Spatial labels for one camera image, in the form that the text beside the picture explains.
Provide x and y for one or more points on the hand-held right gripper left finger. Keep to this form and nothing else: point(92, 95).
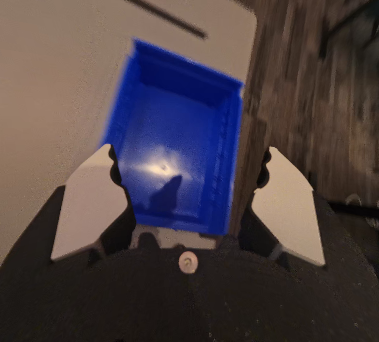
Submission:
point(88, 208)

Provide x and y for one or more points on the blue plastic bin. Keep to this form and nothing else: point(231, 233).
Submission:
point(177, 129)

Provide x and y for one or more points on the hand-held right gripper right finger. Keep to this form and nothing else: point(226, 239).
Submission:
point(290, 217)

